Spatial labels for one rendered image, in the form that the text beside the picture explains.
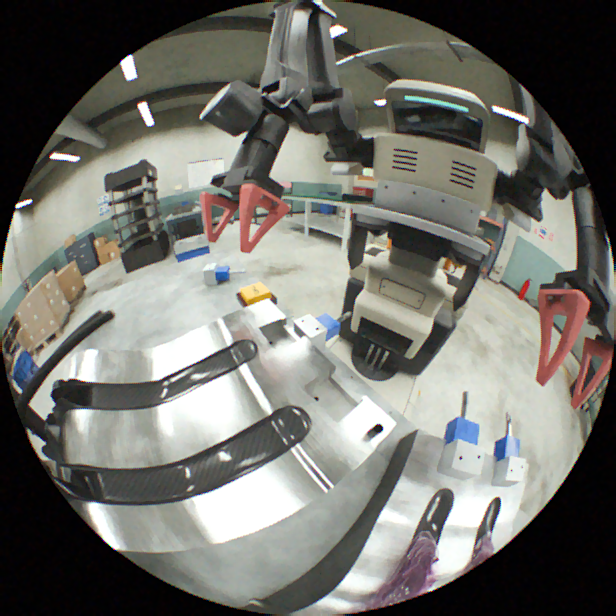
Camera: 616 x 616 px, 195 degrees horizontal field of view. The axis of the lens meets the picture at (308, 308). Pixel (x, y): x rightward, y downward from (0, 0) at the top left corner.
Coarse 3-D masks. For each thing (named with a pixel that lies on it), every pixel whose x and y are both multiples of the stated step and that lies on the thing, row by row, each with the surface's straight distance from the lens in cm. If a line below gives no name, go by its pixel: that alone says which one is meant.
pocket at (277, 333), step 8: (280, 320) 27; (264, 328) 26; (272, 328) 27; (280, 328) 28; (288, 328) 27; (272, 336) 28; (280, 336) 28; (288, 336) 27; (296, 336) 26; (272, 344) 27; (280, 344) 27; (288, 344) 27
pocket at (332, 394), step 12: (324, 372) 21; (312, 384) 21; (324, 384) 23; (336, 384) 22; (312, 396) 22; (324, 396) 22; (336, 396) 22; (348, 396) 22; (324, 408) 22; (336, 408) 22; (348, 408) 22; (336, 420) 21
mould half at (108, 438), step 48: (192, 336) 29; (240, 336) 25; (240, 384) 21; (288, 384) 20; (96, 432) 25; (144, 432) 24; (192, 432) 21; (336, 432) 18; (384, 432) 19; (240, 480) 19; (288, 480) 18; (336, 480) 18; (96, 528) 25; (144, 528) 22; (192, 528) 21; (240, 528) 20
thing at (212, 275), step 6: (210, 264) 61; (216, 264) 60; (204, 270) 57; (210, 270) 57; (216, 270) 58; (222, 270) 57; (228, 270) 58; (234, 270) 58; (240, 270) 57; (246, 270) 58; (204, 276) 58; (210, 276) 58; (216, 276) 58; (222, 276) 57; (228, 276) 57; (210, 282) 59; (216, 282) 58
